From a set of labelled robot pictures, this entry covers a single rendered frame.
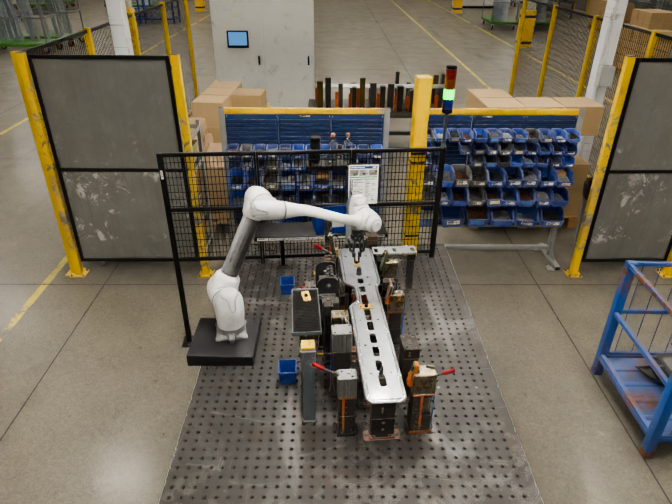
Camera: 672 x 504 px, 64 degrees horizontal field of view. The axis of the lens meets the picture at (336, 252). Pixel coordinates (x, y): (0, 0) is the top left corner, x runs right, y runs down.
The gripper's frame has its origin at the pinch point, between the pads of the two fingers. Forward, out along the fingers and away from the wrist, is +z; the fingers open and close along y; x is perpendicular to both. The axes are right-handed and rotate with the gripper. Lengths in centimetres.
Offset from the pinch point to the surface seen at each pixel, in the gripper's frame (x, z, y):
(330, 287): -45, -8, -20
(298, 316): -75, -11, -37
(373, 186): 54, -24, 17
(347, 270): -8.2, 4.6, -6.5
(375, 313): -53, 5, 4
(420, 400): -109, 14, 17
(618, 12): 323, -107, 320
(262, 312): -6, 35, -60
